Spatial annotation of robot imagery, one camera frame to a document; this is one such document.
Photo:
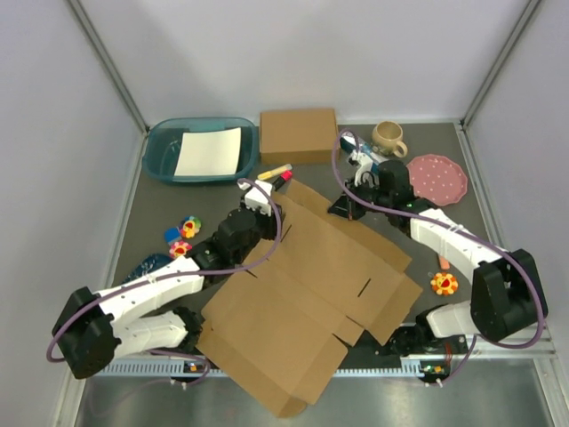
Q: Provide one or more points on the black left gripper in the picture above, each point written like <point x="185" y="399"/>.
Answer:
<point x="270" y="222"/>

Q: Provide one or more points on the teal plastic bin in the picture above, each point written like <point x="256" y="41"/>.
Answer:
<point x="164" y="139"/>

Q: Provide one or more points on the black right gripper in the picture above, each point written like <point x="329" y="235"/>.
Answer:
<point x="343" y="207"/>

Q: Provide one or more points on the dark blue patterned pouch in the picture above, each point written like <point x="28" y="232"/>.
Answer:
<point x="151" y="263"/>

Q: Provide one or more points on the beige ceramic mug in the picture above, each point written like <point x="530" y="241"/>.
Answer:
<point x="387" y="139"/>

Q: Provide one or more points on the grey slotted cable duct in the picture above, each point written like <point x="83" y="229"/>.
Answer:
<point x="190" y="369"/>

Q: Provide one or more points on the orange plush flower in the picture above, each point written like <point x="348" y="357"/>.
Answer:
<point x="444" y="284"/>

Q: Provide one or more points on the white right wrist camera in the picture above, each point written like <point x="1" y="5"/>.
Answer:
<point x="363" y="163"/>

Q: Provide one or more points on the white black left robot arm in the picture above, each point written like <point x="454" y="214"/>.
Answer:
<point x="95" y="328"/>

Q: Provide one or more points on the yellow highlighter pen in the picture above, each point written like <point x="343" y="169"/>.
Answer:
<point x="275" y="172"/>

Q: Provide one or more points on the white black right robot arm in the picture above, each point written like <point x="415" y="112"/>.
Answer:
<point x="506" y="307"/>

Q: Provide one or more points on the pink dotted plate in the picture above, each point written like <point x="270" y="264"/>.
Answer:
<point x="438" y="179"/>

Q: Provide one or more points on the closed brown cardboard box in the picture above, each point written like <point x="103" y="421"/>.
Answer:
<point x="297" y="136"/>

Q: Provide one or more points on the blue toothbrush package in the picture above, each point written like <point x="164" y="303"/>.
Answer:
<point x="349" y="142"/>

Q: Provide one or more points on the orange grey marker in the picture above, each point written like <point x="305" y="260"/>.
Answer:
<point x="443" y="263"/>

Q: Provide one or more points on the brown cardboard box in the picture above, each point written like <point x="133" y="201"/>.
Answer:
<point x="281" y="329"/>
<point x="297" y="136"/>

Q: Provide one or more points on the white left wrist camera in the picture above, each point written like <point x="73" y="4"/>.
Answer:
<point x="256" y="198"/>

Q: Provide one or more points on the white paper sheet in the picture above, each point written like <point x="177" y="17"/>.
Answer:
<point x="209" y="153"/>

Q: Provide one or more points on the green yellow plush flower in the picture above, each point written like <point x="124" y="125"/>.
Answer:
<point x="189" y="227"/>

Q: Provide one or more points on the pink plush flower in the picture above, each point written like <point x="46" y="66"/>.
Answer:
<point x="179" y="248"/>

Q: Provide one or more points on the black pink highlighter pen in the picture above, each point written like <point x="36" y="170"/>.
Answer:
<point x="282" y="179"/>

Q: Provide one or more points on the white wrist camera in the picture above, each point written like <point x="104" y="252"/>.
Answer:
<point x="256" y="198"/>
<point x="363" y="163"/>

